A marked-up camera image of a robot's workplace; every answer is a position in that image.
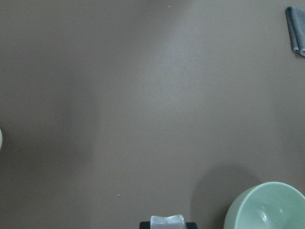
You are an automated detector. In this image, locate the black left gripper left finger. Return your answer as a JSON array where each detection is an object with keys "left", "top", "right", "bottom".
[{"left": 139, "top": 221, "right": 151, "bottom": 229}]

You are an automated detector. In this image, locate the grey folded cloth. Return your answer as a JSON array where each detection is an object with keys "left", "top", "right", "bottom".
[{"left": 285, "top": 6, "right": 305, "bottom": 56}]

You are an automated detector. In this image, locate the light green bowl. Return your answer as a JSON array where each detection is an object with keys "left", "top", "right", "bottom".
[{"left": 224, "top": 182, "right": 305, "bottom": 229}]

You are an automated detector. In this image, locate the clear ice cube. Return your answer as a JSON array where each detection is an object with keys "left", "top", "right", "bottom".
[{"left": 150, "top": 215, "right": 187, "bottom": 229}]

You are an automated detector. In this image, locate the cream serving tray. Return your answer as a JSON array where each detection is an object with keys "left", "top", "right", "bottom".
[{"left": 0, "top": 129, "right": 3, "bottom": 150}]

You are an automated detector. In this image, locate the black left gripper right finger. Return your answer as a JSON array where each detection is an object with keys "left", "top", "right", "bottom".
[{"left": 185, "top": 222, "right": 197, "bottom": 229}]

